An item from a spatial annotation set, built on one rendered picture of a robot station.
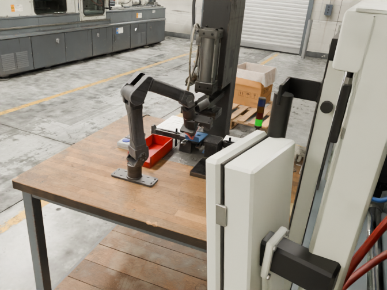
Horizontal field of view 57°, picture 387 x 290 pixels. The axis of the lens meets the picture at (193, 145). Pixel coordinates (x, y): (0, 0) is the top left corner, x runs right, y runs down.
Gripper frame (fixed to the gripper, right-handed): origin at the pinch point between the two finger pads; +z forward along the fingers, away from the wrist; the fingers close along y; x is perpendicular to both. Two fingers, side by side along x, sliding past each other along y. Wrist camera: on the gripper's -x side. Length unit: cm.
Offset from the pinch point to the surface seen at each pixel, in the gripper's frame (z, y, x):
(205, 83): -21.0, 16.4, -2.5
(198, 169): 3.6, -14.6, -8.7
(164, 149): 5.7, -6.8, 12.3
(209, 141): 5.6, 5.1, -7.2
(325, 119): -79, -56, -54
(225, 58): -26.7, 29.5, -7.8
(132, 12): 286, 584, 405
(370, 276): -22, -54, -77
